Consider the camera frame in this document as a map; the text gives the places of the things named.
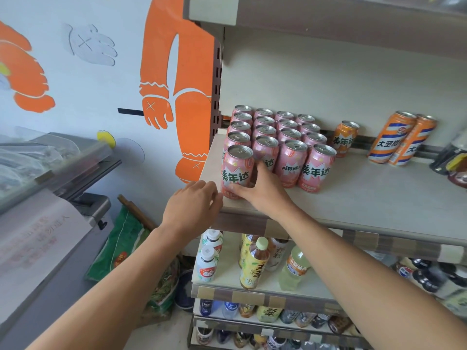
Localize person's left hand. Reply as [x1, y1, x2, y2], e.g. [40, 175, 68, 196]
[160, 180, 224, 242]

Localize person's right hand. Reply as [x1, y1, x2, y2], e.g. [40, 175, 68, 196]
[228, 162, 296, 221]

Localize row of red cans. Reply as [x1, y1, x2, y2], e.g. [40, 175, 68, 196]
[223, 105, 338, 193]

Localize pink can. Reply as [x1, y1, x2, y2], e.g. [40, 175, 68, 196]
[220, 144, 255, 200]

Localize small orange can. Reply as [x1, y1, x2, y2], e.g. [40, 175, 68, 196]
[332, 121, 361, 158]

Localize person's left forearm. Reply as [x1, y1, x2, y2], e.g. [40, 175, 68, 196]
[27, 226, 199, 350]

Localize person's right forearm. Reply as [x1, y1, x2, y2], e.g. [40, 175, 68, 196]
[273, 206, 467, 350]

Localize tall orange striped can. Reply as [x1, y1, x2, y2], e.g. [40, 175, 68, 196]
[367, 111, 418, 164]
[388, 114, 438, 166]

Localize wooden stick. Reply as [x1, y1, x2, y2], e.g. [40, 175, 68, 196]
[117, 194, 158, 230]

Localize cluster of white milk bottles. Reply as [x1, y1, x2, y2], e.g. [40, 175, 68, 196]
[195, 229, 224, 283]

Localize small clear bottle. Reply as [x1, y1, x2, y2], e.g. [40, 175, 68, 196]
[264, 237, 289, 272]

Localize yellow label tea bottle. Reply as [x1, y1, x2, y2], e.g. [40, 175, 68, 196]
[239, 235, 270, 290]

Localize pale green drink bottle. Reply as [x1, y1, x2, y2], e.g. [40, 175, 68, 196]
[279, 245, 311, 291]

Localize clear round disc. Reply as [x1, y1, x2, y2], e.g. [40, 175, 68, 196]
[115, 137, 145, 166]

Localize steel counter machine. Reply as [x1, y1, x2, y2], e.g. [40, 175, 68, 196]
[0, 192, 117, 350]

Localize yellow round disc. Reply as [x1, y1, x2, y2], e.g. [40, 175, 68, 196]
[96, 130, 117, 149]

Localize rows of small bottles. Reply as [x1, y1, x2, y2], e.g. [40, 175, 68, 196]
[195, 298, 362, 350]

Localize clear food display cover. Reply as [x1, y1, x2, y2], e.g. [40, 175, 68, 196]
[0, 131, 122, 215]

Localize white paper notice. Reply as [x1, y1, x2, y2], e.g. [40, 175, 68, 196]
[0, 189, 92, 317]

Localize group of capped tea bottles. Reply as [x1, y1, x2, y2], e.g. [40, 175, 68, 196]
[394, 257, 467, 310]

